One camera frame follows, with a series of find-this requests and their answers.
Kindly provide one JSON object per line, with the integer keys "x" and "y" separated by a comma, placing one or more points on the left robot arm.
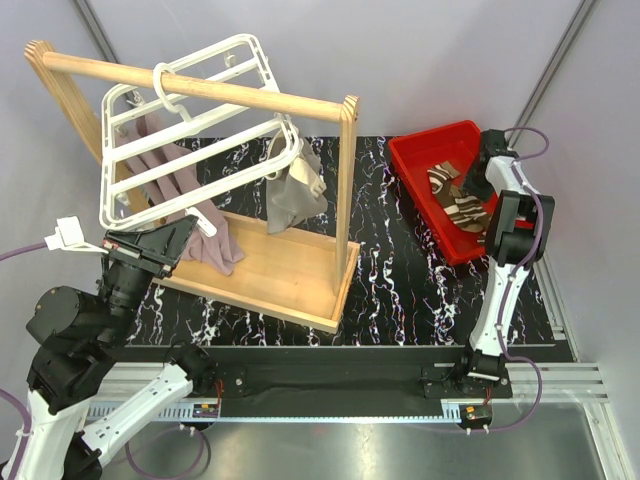
{"x": 77, "y": 333}

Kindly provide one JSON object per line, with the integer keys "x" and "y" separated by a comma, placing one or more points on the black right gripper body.
{"x": 476, "y": 186}

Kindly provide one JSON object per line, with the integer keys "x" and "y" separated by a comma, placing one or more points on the grey cream sock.
{"x": 295, "y": 193}

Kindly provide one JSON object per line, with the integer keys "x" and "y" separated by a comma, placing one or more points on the red plastic bin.
{"x": 412, "y": 155}

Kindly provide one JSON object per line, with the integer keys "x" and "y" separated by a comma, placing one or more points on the wooden clothes rack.
{"x": 296, "y": 276}

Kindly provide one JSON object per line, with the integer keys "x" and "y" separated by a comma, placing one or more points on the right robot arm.
{"x": 516, "y": 239}

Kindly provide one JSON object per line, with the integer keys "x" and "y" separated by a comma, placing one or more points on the mauve hanging cloth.
{"x": 220, "y": 251}

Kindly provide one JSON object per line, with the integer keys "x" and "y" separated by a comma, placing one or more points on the white plastic clip hanger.
{"x": 242, "y": 54}

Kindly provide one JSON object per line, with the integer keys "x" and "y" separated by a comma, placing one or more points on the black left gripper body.
{"x": 131, "y": 276}

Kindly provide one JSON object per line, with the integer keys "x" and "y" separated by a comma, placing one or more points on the brown striped sock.
{"x": 440, "y": 174}
{"x": 465, "y": 211}

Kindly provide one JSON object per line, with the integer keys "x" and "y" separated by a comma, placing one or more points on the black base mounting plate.
{"x": 334, "y": 380}

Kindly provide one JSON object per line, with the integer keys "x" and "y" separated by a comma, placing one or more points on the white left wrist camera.
{"x": 69, "y": 236}

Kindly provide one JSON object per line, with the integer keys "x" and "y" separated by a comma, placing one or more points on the white slotted cable duct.
{"x": 188, "y": 411}

